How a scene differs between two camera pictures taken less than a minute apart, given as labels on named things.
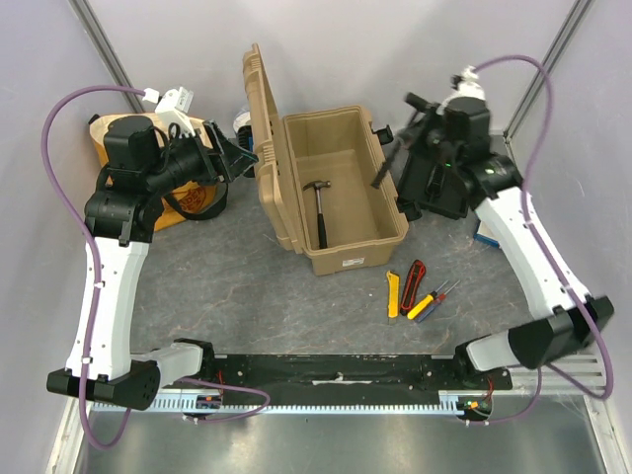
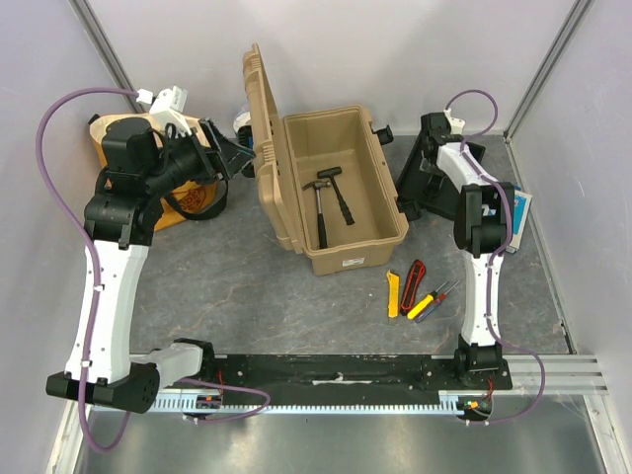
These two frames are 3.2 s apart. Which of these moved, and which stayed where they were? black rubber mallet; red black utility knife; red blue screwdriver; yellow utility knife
Moved: black rubber mallet
Stayed: yellow utility knife; red blue screwdriver; red black utility knife
